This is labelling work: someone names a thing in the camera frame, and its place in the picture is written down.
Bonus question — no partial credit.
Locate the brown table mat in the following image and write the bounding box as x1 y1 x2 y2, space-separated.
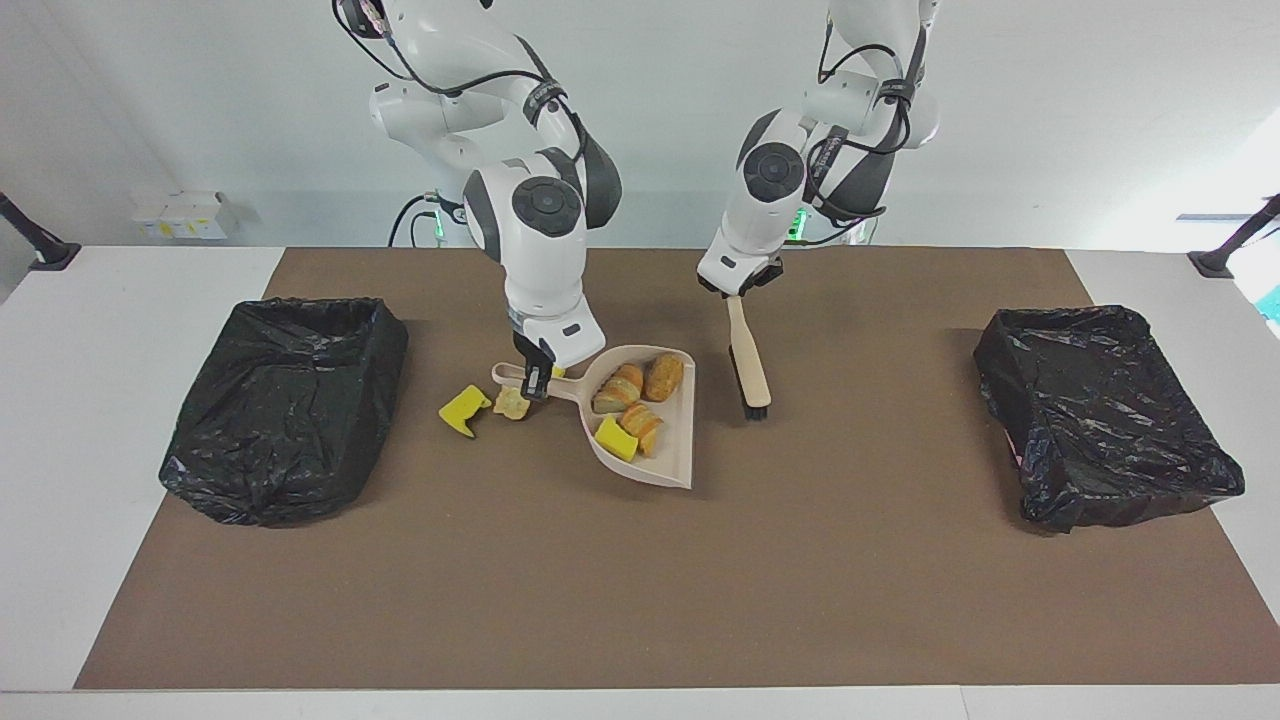
74 247 1280 691

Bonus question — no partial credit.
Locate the brown round bun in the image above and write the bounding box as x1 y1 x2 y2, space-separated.
643 353 686 403

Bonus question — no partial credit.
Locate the bin with black trash bag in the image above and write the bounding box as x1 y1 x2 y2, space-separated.
158 296 410 528
973 305 1247 534

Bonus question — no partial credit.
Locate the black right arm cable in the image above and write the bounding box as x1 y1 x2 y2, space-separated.
333 0 591 166

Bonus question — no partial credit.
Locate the black camera stand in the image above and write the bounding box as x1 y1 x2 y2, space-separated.
0 192 82 272
1188 193 1280 279

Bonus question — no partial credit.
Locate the black base cable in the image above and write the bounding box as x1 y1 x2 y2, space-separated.
388 193 441 248

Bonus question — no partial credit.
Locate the beige plastic dustpan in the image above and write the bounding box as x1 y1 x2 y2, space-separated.
491 345 698 490

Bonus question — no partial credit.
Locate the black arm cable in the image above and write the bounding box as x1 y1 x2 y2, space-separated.
815 20 936 221
333 0 591 166

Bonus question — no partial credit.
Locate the croissant piece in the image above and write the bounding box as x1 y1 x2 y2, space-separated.
617 401 665 457

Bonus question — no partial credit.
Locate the beige brush with black bristles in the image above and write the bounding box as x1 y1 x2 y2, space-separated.
726 295 772 421

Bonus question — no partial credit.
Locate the striped orange bread roll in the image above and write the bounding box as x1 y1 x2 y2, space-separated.
592 363 645 415

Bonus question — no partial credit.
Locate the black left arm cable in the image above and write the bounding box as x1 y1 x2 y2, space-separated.
815 20 936 221

